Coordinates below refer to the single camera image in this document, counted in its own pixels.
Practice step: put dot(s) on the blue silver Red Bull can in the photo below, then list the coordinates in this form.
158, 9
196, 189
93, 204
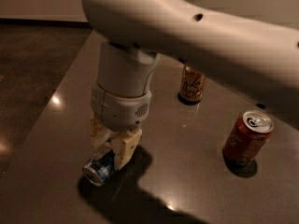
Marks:
99, 171

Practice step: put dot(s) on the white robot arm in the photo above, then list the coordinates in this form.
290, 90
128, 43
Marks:
258, 59

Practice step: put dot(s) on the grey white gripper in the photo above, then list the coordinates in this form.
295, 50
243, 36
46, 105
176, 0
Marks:
120, 110

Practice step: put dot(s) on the orange LaCroix can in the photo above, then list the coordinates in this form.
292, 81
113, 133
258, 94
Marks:
191, 86

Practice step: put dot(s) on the red soda can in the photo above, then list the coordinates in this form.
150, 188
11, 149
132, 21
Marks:
251, 132

